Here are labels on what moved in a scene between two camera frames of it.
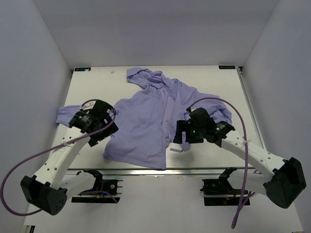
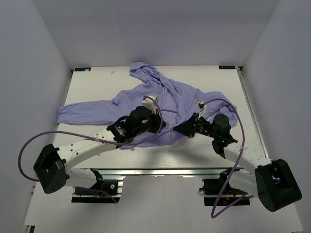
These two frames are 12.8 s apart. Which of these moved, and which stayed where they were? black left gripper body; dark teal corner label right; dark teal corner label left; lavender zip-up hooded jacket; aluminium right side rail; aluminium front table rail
Moved: lavender zip-up hooded jacket; black left gripper body
Stayed: aluminium right side rail; dark teal corner label left; dark teal corner label right; aluminium front table rail
